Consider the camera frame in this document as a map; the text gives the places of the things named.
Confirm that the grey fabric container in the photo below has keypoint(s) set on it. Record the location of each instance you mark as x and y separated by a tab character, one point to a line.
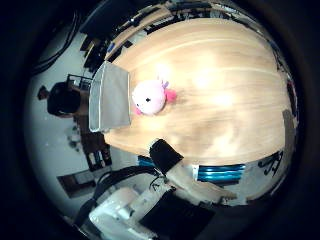
113	96

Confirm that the pink plush toy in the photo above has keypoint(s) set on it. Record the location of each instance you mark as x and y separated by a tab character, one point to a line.
149	97

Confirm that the blue aluminium table frame rail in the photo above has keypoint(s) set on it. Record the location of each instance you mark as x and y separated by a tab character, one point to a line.
220	172

